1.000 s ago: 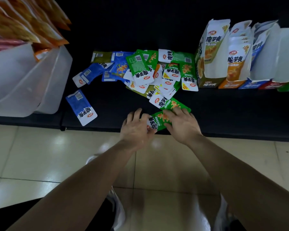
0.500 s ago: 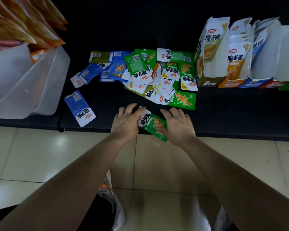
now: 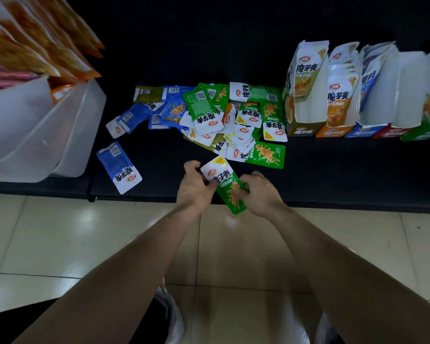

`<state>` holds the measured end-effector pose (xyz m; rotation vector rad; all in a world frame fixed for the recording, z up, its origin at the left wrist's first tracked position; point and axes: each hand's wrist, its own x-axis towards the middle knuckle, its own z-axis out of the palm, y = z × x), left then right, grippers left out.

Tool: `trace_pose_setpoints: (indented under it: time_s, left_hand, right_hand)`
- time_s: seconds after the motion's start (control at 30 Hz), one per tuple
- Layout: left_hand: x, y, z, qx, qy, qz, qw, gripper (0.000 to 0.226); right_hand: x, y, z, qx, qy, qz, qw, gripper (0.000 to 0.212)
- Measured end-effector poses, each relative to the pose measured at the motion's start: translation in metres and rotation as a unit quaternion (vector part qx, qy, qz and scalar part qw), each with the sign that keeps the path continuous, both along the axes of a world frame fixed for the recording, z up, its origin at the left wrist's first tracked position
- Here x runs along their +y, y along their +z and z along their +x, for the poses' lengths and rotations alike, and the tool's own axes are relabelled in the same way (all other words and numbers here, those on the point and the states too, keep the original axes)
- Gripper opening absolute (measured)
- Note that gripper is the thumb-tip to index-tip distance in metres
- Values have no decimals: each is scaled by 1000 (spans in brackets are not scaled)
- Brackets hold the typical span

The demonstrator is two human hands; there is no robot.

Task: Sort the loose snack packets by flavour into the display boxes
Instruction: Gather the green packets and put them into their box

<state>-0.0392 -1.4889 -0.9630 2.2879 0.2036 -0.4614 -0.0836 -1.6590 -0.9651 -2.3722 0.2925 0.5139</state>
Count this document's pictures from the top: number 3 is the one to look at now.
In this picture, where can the person's left hand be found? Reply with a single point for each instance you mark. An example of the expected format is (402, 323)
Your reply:
(191, 191)

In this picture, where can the person's right hand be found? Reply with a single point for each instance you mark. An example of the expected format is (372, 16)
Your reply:
(259, 197)

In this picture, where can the person's left thumb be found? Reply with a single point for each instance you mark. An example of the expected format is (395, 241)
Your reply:
(210, 186)

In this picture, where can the person's right thumb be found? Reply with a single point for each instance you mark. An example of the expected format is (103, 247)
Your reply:
(240, 193)

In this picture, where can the green snack packet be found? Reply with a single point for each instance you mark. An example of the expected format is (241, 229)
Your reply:
(225, 177)

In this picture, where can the person's right forearm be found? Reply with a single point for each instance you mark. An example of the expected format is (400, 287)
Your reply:
(347, 283)

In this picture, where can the person's left forearm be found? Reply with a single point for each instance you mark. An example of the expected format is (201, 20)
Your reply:
(122, 283)

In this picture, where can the pile of mixed snack packets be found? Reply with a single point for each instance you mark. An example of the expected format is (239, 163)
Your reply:
(236, 121)

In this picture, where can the blue snack packet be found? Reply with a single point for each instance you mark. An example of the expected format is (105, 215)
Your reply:
(119, 167)

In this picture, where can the olive cardboard display box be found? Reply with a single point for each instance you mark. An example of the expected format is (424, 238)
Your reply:
(308, 114)

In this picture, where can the black shelf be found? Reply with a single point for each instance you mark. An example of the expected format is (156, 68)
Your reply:
(344, 175)

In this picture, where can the orange cardboard display box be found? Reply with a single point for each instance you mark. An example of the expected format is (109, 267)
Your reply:
(335, 131)

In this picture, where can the row of orange packets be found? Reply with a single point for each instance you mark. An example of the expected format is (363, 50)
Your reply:
(338, 100)

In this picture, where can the person's white left shoe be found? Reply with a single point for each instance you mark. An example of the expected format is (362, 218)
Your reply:
(173, 318)

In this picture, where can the person's white shoe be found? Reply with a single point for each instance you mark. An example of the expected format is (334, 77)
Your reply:
(173, 318)
(324, 331)

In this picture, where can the olive-yellow snack packet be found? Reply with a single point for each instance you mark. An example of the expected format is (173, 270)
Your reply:
(307, 71)

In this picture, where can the small translucent plastic bin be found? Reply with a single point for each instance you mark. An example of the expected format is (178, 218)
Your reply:
(82, 128)

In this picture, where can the person's white right shoe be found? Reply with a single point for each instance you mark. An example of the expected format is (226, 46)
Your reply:
(324, 331)

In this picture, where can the blue cardboard display box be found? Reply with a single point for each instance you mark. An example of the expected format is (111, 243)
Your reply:
(378, 96)

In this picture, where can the row of blue packets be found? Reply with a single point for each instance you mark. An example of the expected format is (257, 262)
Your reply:
(369, 73)

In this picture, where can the large translucent plastic bin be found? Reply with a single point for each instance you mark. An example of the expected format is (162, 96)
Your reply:
(25, 128)

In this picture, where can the green cardboard display box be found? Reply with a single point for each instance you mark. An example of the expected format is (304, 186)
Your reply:
(424, 131)

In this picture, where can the red cardboard display box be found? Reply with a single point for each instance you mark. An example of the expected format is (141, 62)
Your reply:
(410, 89)

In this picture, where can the row of orange snack bags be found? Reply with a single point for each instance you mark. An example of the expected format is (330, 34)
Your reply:
(39, 35)

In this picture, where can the pink snack bags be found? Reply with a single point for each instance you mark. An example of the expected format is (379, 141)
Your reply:
(7, 79)

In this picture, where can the person's black trousers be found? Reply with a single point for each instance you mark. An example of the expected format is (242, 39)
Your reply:
(7, 327)

